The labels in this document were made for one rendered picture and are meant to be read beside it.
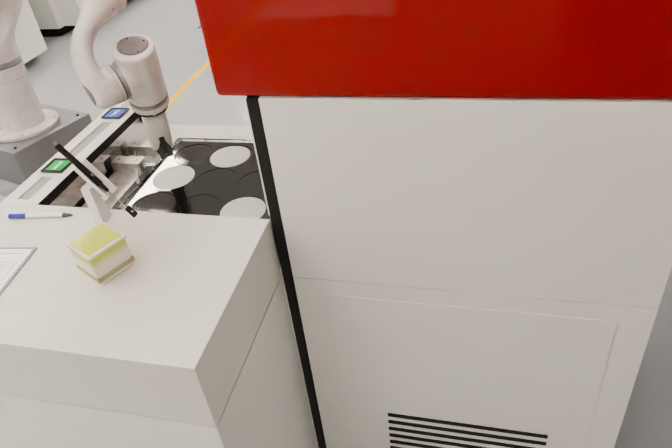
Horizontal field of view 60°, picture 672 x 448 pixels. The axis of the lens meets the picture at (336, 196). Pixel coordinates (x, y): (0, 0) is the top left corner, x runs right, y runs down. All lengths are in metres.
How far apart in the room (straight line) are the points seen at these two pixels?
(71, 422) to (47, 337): 0.20
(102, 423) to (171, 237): 0.34
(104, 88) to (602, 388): 1.16
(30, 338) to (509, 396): 0.94
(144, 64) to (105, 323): 0.51
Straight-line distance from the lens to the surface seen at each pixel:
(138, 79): 1.25
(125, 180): 1.52
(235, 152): 1.47
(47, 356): 1.03
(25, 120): 1.80
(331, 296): 1.19
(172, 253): 1.09
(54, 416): 1.19
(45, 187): 1.44
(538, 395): 1.35
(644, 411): 2.07
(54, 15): 5.96
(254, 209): 1.25
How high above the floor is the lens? 1.62
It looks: 35 degrees down
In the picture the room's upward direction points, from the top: 7 degrees counter-clockwise
